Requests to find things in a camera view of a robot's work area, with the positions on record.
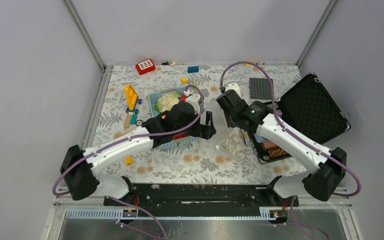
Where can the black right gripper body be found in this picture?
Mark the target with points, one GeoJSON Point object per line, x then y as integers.
{"type": "Point", "coordinates": [230, 120]}

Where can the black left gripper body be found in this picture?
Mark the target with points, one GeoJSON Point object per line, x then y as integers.
{"type": "Point", "coordinates": [198, 129]}

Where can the clear polka dot zip bag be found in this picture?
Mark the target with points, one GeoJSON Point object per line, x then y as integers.
{"type": "Point", "coordinates": [231, 142]}

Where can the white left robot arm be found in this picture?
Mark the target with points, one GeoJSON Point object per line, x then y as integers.
{"type": "Point", "coordinates": [82, 169]}

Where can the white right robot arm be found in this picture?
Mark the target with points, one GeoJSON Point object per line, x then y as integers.
{"type": "Point", "coordinates": [323, 170]}

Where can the toy cauliflower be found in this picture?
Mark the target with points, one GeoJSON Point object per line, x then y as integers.
{"type": "Point", "coordinates": [166, 102]}

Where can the grey building baseplate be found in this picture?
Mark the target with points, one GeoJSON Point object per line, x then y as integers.
{"type": "Point", "coordinates": [259, 89]}

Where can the blue perforated plastic basket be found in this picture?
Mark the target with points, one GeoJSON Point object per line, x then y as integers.
{"type": "Point", "coordinates": [184, 92]}

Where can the small yellow cube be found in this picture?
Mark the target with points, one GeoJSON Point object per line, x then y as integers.
{"type": "Point", "coordinates": [184, 81]}

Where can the blue toy brick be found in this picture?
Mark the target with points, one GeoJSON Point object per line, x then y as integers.
{"type": "Point", "coordinates": [193, 69]}

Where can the yellow toy truck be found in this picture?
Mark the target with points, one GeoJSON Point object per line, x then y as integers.
{"type": "Point", "coordinates": [133, 100]}

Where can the wooden block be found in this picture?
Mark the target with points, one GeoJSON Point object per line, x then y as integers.
{"type": "Point", "coordinates": [127, 122]}

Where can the red white toy brick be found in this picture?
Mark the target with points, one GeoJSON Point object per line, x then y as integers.
{"type": "Point", "coordinates": [145, 67]}

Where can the black poker chip case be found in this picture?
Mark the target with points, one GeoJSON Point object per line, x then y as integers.
{"type": "Point", "coordinates": [309, 108]}

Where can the small yellow brick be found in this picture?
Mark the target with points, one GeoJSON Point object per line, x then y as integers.
{"type": "Point", "coordinates": [129, 160]}

